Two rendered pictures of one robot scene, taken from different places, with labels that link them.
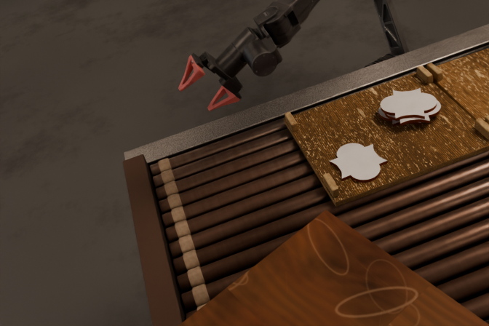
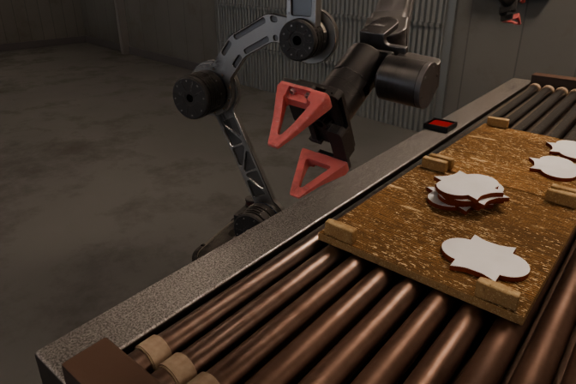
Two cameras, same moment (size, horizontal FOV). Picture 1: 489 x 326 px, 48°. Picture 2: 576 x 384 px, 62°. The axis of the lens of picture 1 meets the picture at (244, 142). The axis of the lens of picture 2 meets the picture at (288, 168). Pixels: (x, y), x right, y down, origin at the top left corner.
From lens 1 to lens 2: 0.94 m
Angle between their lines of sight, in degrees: 40
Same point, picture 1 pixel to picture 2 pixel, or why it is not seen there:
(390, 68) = (377, 169)
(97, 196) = not seen: outside the picture
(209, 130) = (202, 273)
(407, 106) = (472, 187)
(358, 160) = (484, 255)
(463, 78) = (470, 165)
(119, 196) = not seen: outside the picture
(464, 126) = (533, 201)
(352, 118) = (408, 215)
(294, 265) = not seen: outside the picture
